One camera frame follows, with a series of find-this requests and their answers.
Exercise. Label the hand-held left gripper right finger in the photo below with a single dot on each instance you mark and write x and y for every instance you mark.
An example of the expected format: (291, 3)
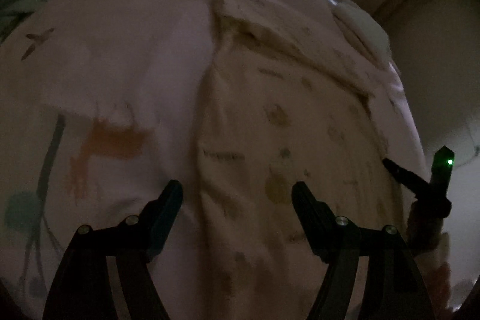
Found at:
(305, 215)

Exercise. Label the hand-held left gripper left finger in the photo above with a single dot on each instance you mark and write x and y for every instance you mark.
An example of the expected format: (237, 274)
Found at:
(167, 215)

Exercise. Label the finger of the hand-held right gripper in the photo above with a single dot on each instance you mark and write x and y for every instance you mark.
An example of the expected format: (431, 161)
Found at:
(405, 178)

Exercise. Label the cream printed small garment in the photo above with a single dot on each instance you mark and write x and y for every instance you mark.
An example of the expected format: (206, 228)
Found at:
(292, 117)

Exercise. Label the person's right forearm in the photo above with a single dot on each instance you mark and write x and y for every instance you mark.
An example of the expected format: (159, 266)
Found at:
(425, 230)

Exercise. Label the white folded clothes stack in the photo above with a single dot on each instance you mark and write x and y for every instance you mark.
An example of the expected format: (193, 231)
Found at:
(363, 27)

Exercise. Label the pink printed blanket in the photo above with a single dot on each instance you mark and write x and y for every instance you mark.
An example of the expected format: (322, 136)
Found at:
(112, 61)

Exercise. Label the green plaid cloth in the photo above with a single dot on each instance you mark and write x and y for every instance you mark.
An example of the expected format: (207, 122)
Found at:
(18, 1)

